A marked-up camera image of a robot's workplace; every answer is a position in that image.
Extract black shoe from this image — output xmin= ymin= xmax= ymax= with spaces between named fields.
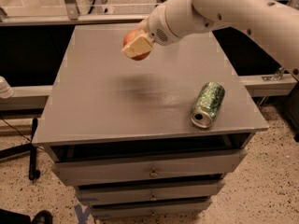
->
xmin=31 ymin=210 xmax=53 ymax=224

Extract middle grey drawer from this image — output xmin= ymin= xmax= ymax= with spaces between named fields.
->
xmin=76 ymin=180 xmax=224 ymax=205

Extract grey drawer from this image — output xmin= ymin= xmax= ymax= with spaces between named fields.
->
xmin=52 ymin=149 xmax=247 ymax=186
xmin=76 ymin=180 xmax=224 ymax=205
xmin=91 ymin=198 xmax=211 ymax=219

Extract black stand legs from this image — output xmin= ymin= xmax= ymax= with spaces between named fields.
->
xmin=0 ymin=118 xmax=40 ymax=181

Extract grey drawer cabinet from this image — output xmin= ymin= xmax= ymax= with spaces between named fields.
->
xmin=32 ymin=20 xmax=270 ymax=220

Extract top grey drawer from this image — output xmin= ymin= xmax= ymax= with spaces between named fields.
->
xmin=52 ymin=149 xmax=247 ymax=186

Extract bottom grey drawer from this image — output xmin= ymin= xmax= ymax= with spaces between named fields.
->
xmin=91 ymin=198 xmax=211 ymax=219

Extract red orange apple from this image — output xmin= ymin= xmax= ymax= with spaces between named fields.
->
xmin=122 ymin=29 xmax=152 ymax=62

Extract green soda can lying down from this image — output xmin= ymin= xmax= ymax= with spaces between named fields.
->
xmin=191 ymin=82 xmax=225 ymax=129

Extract grey metal rail frame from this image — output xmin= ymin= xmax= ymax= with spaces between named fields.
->
xmin=0 ymin=0 xmax=299 ymax=112

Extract white cylindrical object at left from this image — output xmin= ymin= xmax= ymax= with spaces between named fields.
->
xmin=0 ymin=77 xmax=14 ymax=99

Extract blue tape mark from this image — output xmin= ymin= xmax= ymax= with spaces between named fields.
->
xmin=74 ymin=202 xmax=97 ymax=224

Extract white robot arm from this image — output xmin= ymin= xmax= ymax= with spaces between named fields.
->
xmin=122 ymin=0 xmax=299 ymax=79

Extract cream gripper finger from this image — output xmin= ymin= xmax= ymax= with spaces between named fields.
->
xmin=121 ymin=31 xmax=155 ymax=60
xmin=136 ymin=19 xmax=148 ymax=33

